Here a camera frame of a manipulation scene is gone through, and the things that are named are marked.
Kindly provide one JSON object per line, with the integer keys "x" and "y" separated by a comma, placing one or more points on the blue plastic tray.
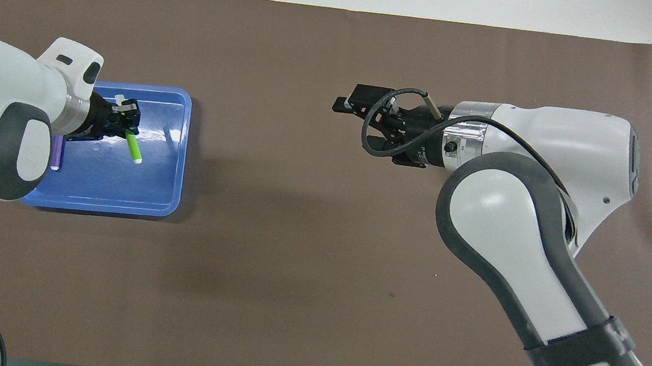
{"x": 119, "y": 185}

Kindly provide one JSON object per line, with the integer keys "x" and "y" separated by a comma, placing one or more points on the brown paper table mat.
{"x": 293, "y": 264}

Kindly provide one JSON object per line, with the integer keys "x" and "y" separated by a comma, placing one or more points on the purple pen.
{"x": 57, "y": 155}

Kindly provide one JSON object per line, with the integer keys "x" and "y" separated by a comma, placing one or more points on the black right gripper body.
{"x": 418, "y": 138}

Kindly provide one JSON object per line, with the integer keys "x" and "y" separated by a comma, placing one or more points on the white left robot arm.
{"x": 2, "y": 94}

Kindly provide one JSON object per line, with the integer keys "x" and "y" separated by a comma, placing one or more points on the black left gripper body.
{"x": 96, "y": 116}

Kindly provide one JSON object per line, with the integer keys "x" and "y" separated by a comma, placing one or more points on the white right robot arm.
{"x": 509, "y": 226}

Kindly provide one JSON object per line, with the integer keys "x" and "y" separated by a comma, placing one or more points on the green pen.
{"x": 133, "y": 147}

